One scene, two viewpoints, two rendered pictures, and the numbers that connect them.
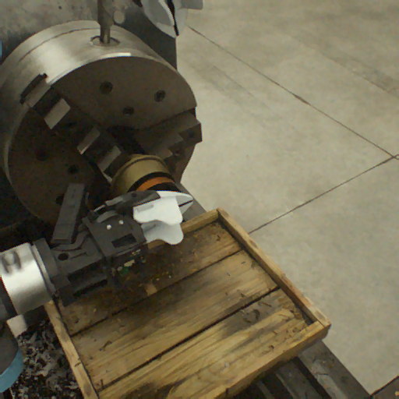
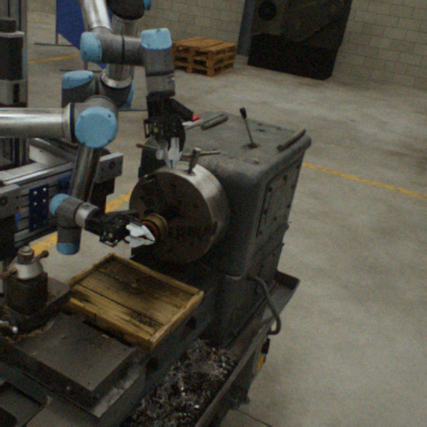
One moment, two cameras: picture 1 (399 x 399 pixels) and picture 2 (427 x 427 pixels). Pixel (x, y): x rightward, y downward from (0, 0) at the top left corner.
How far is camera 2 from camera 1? 120 cm
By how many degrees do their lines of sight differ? 51
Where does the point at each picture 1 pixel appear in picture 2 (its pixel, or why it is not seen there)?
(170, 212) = (137, 232)
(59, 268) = (93, 218)
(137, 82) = (187, 193)
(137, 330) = (111, 286)
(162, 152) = (172, 224)
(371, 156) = not seen: outside the picture
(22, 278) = (82, 210)
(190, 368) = (101, 305)
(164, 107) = (196, 213)
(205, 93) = not seen: outside the picture
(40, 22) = not seen: hidden behind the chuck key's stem
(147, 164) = (156, 218)
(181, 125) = (194, 224)
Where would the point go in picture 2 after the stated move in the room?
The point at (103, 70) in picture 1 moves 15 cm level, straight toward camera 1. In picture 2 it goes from (174, 178) to (135, 188)
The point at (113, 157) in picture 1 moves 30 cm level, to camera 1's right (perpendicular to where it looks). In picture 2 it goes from (149, 208) to (198, 258)
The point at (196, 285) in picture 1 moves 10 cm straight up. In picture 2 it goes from (147, 298) to (150, 270)
